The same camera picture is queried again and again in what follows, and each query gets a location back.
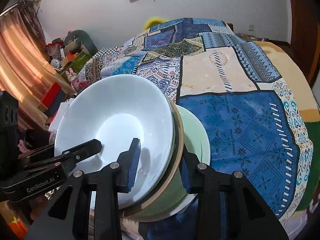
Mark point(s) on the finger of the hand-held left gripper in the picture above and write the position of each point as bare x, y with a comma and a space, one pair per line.
85, 150
37, 153

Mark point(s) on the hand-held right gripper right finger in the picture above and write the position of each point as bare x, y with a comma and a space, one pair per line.
185, 177

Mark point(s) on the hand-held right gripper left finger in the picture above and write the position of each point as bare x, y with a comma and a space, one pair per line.
133, 165

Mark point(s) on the white plate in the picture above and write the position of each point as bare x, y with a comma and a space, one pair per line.
186, 203

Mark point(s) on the green bowl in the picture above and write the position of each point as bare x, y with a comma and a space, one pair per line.
162, 205

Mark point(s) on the pink bowl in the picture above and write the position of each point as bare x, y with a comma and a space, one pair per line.
179, 140

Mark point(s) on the green plate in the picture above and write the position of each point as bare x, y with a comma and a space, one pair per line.
197, 135

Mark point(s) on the white bowl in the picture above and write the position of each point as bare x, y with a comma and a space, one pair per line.
112, 110

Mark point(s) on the white paper sheet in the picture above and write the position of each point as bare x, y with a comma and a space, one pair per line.
60, 117

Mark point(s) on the dark box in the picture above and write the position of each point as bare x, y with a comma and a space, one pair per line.
56, 105

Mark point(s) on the red box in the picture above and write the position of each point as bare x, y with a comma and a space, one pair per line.
51, 95

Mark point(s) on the patchwork printed blanket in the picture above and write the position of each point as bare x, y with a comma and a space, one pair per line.
237, 130

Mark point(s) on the pink bunny toy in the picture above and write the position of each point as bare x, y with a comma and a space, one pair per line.
72, 78

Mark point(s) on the orange curtain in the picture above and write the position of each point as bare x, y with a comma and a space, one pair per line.
20, 55

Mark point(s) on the small white fan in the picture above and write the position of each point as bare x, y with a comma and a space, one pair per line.
56, 63

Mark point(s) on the green storage box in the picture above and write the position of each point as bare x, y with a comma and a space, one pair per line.
77, 63

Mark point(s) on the grey plush toy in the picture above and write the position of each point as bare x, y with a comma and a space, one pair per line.
85, 40

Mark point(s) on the yellow fuzzy cushion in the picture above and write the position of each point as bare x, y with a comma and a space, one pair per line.
153, 22

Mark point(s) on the beige green fleece blanket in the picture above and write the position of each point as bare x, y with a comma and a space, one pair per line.
300, 80

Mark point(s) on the wooden door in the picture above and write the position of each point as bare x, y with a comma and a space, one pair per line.
305, 30

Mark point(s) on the white wall outlet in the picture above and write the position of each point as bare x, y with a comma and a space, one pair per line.
251, 27

